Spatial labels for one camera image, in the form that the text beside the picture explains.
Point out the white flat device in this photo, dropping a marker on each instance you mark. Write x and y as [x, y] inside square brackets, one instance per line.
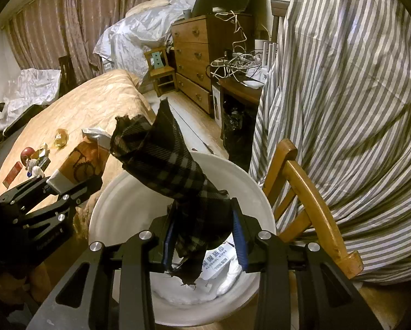
[251, 83]

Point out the black trash bag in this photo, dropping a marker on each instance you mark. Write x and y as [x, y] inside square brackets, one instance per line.
[239, 134]

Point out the cream pillow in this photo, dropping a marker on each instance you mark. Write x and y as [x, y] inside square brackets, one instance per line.
[147, 6]

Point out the dark plaid cloth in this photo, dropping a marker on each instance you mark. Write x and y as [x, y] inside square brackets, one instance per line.
[164, 158]

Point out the large silver plastic sheet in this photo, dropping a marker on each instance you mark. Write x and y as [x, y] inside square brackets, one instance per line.
[129, 31]

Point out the white cylinder container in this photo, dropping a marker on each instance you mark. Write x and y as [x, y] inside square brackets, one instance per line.
[259, 44]

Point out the brown curtain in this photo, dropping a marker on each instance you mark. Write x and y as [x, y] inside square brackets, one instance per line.
[88, 13]

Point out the dark wooden chair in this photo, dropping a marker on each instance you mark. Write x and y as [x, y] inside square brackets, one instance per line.
[66, 72]

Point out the white router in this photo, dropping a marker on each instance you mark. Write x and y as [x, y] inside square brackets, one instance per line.
[260, 72]

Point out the orange paper packet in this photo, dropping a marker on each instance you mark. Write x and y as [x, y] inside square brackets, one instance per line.
[81, 161]

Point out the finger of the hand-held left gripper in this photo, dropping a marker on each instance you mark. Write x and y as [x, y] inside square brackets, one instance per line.
[81, 192]
[26, 194]

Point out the white plastic bucket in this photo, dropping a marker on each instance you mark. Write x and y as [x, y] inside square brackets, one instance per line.
[129, 206]

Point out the small wooden chair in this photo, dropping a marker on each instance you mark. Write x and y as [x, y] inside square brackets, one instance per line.
[159, 62]

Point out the brown wooden chair back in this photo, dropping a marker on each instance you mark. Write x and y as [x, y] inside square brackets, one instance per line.
[277, 7]

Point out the grey cup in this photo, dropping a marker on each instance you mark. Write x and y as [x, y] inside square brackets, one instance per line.
[187, 13]

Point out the red round ball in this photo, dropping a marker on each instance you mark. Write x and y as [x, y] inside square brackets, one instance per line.
[27, 153]

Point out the yellow plastic wrapper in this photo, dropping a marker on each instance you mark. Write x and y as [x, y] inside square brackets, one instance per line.
[61, 139]

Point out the white carton box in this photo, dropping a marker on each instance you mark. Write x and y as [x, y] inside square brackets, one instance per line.
[216, 106]

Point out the low silver plastic sheet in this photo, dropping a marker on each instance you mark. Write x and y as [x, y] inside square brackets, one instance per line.
[30, 86]

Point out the dark wooden side table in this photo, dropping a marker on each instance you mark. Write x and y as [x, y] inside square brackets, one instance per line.
[239, 89]

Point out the white wet wipe packet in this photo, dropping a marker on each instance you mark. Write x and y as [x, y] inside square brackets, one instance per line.
[219, 264]

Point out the white round device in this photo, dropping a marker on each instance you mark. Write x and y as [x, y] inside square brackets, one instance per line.
[218, 9]

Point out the grey striped cloth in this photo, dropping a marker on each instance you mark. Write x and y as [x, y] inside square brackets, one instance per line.
[346, 92]

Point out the light wooden chair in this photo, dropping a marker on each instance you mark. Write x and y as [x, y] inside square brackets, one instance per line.
[315, 206]

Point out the white sock bundle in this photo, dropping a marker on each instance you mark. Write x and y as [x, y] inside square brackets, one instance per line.
[36, 172]

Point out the wooden dresser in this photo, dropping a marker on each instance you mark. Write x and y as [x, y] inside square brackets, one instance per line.
[191, 55]

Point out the gold foil box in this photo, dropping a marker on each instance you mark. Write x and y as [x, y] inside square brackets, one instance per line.
[40, 153]

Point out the red flat box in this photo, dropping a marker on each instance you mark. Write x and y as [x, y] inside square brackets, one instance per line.
[12, 175]

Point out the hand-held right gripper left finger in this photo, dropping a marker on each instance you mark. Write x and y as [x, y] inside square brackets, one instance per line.
[169, 244]

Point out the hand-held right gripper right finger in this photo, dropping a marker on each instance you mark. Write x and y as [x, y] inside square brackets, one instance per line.
[239, 240]

